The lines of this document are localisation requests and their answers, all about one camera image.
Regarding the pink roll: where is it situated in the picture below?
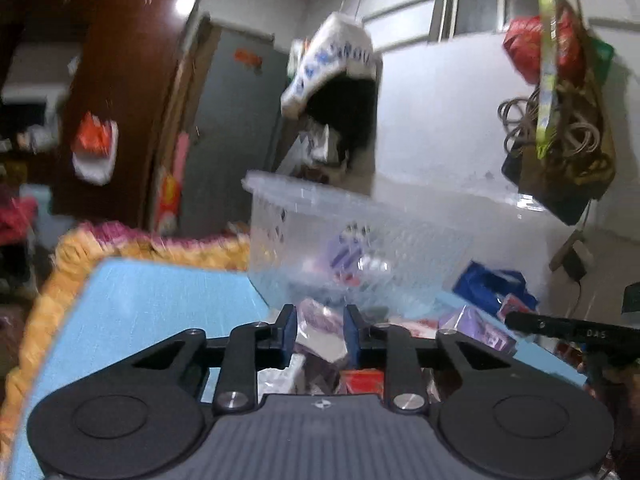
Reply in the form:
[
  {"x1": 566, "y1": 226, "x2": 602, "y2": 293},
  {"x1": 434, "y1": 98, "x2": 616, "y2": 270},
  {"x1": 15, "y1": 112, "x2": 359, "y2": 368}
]
[{"x1": 172, "y1": 132, "x2": 191, "y2": 176}]

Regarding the white and black hanging jacket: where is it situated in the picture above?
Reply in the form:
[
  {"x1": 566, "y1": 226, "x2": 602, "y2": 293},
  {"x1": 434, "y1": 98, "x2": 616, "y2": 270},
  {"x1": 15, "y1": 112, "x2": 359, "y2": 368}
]
[{"x1": 280, "y1": 11, "x2": 383, "y2": 196}]

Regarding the red door sticker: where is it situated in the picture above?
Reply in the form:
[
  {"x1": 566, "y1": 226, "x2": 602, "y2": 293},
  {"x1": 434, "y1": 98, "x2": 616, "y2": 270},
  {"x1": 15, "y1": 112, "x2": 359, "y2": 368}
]
[{"x1": 235, "y1": 49, "x2": 263, "y2": 73}]

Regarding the red plastic bag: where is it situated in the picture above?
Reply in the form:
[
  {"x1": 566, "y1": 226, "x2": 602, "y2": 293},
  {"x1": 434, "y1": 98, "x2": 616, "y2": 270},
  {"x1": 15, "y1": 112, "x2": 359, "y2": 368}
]
[{"x1": 502, "y1": 7, "x2": 586, "y2": 86}]

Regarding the orange and white plastic bag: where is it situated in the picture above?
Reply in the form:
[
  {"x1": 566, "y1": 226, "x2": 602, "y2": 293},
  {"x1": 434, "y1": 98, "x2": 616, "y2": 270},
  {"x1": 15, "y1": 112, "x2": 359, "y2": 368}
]
[{"x1": 71, "y1": 111, "x2": 119, "y2": 186}]

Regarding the red box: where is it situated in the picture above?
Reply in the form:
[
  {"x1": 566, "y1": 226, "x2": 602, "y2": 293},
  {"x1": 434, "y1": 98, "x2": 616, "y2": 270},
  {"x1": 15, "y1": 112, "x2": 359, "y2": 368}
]
[{"x1": 340, "y1": 369, "x2": 386, "y2": 396}]

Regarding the clear plastic basket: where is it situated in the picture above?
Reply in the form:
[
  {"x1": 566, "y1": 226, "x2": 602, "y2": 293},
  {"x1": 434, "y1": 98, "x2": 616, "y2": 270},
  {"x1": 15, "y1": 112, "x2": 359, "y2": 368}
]
[{"x1": 242, "y1": 170, "x2": 551, "y2": 323}]

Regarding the window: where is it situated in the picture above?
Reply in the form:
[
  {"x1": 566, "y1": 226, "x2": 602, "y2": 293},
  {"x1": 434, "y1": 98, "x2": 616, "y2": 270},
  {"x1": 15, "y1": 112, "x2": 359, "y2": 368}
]
[{"x1": 430, "y1": 0, "x2": 640, "y2": 43}]

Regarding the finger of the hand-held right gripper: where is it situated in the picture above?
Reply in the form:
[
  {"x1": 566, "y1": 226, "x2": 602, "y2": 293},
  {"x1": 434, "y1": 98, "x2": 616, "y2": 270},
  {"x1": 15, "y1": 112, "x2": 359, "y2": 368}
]
[{"x1": 504, "y1": 311, "x2": 577, "y2": 342}]

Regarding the clear plastic packet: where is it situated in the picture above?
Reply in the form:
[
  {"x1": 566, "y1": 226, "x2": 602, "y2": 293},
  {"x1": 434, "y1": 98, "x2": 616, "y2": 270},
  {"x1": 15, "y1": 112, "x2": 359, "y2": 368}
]
[{"x1": 295, "y1": 297, "x2": 351, "y2": 361}]

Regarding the grey door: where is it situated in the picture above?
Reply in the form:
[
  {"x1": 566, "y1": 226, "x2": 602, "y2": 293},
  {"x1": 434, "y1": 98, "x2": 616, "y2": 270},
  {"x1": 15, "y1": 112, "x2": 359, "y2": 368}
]
[{"x1": 180, "y1": 25, "x2": 301, "y2": 238}]

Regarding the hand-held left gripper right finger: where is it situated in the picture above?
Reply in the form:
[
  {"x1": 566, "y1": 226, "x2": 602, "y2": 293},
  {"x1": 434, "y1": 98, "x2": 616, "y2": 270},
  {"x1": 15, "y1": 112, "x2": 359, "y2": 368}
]
[{"x1": 344, "y1": 305, "x2": 521, "y2": 415}]

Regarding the yellow-green strap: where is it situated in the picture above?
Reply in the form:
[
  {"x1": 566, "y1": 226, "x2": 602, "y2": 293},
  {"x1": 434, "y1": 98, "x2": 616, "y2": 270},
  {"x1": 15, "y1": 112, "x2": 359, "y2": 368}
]
[{"x1": 532, "y1": 0, "x2": 561, "y2": 161}]

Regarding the red and yellow bag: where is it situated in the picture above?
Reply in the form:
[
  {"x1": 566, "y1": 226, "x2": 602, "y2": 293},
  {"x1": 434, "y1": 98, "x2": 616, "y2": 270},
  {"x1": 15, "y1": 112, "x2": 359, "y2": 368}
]
[{"x1": 156, "y1": 170, "x2": 182, "y2": 232}]

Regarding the blue bag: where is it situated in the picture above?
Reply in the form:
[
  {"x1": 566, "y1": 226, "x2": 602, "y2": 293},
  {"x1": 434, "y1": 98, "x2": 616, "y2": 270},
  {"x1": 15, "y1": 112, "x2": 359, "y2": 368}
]
[{"x1": 452, "y1": 260, "x2": 541, "y2": 323}]

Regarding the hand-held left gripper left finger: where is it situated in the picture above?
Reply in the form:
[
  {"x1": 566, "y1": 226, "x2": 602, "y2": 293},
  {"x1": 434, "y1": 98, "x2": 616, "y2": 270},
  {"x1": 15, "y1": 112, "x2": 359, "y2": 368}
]
[{"x1": 117, "y1": 304, "x2": 299, "y2": 415}]

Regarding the small purple box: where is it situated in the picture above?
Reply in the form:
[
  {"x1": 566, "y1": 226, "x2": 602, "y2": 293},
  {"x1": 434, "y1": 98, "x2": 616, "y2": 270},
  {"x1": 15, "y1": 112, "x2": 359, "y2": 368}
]
[{"x1": 327, "y1": 225, "x2": 373, "y2": 271}]

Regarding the orange yellow blanket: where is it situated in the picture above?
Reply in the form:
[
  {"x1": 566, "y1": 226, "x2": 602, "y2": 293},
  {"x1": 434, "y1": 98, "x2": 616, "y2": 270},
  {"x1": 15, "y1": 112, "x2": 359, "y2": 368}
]
[{"x1": 0, "y1": 220, "x2": 251, "y2": 461}]

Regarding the black power adapter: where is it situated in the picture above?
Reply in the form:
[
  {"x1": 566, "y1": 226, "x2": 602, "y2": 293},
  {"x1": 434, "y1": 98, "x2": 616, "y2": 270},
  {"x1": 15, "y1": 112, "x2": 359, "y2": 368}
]
[{"x1": 550, "y1": 232, "x2": 596, "y2": 281}]

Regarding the brown wooden wardrobe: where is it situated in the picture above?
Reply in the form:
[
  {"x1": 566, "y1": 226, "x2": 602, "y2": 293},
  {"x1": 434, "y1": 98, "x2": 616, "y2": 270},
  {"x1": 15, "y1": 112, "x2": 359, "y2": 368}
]
[{"x1": 0, "y1": 0, "x2": 206, "y2": 231}]

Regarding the coiled grey cable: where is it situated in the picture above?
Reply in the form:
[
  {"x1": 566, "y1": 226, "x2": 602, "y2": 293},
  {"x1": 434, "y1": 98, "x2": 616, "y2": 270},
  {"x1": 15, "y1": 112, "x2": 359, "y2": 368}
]
[{"x1": 497, "y1": 87, "x2": 603, "y2": 171}]

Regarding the dark hanging bag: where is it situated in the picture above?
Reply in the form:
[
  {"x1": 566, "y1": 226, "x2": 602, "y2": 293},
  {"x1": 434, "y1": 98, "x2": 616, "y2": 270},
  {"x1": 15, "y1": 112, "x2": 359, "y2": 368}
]
[{"x1": 501, "y1": 25, "x2": 618, "y2": 226}]

